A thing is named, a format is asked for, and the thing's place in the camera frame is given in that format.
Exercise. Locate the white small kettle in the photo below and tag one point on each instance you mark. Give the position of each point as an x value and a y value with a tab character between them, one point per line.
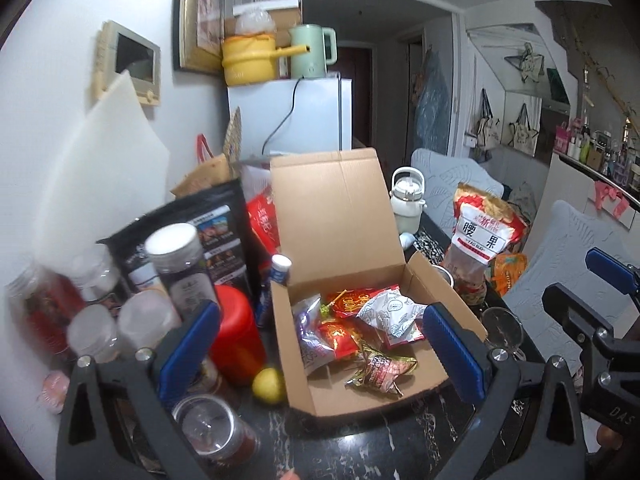
407	198

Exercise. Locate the wall intercom panel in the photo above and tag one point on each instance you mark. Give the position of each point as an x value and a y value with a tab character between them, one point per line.
120	50

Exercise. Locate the purple silver snack packet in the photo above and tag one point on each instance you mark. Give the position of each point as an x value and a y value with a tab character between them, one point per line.
315	351

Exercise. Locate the clear glass cup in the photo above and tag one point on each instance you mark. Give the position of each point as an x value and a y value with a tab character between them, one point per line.
504	330

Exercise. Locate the light blue chair cover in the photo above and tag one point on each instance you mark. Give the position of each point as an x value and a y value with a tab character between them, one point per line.
560	258

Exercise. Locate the framed picture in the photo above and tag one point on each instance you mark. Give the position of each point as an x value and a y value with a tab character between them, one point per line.
197	35

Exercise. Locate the red yellow snack packet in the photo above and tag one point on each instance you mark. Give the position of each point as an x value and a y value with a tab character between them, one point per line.
348	302

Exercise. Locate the silver white snack pouch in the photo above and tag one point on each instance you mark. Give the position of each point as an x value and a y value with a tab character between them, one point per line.
395	316

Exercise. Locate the open cardboard box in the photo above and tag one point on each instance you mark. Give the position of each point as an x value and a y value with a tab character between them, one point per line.
336	225

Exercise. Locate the red candy packet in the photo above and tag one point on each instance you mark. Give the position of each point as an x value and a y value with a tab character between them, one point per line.
342	337

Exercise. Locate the white lid labelled bottle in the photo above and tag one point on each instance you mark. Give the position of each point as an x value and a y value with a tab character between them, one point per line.
177	255

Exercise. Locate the tall jar brown contents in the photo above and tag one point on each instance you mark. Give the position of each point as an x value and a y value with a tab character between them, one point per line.
93	332

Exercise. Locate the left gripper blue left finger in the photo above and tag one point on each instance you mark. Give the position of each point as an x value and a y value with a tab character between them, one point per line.
179	355

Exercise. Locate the yellow-green pear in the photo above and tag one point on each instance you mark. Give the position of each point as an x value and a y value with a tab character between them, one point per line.
268	386

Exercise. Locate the light green electric kettle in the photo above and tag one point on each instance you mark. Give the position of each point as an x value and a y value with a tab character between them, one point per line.
321	51

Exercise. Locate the red cylindrical canister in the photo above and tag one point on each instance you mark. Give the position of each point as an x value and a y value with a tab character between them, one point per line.
237	351

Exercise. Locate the black printed pouch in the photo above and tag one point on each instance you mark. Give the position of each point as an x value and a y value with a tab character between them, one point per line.
219	214

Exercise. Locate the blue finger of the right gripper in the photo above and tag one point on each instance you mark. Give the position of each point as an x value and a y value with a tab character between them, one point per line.
623	277

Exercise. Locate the yellow pot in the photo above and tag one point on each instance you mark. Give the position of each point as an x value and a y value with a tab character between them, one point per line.
254	59

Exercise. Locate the dark green gold snack packet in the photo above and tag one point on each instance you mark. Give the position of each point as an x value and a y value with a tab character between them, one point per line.
379	372

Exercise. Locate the white mini fridge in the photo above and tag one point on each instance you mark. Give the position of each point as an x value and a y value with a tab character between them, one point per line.
293	116

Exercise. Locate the red gift bag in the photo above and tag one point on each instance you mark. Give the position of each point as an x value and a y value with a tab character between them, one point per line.
263	220

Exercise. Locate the tall jar red label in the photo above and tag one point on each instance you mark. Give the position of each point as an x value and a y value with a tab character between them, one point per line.
43	303

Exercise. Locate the large cashew nut bag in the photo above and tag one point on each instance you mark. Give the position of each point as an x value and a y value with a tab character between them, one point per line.
485	226

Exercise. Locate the tall jar dark contents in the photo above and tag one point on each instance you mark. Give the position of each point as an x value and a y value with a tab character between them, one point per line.
146	318

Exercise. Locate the blue white tube bottle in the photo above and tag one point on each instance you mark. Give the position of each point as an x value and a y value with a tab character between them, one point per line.
278	274

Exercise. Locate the white foam board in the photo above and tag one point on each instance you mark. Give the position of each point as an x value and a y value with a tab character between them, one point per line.
113	171

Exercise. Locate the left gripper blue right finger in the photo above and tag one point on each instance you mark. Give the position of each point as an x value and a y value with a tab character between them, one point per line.
460	352

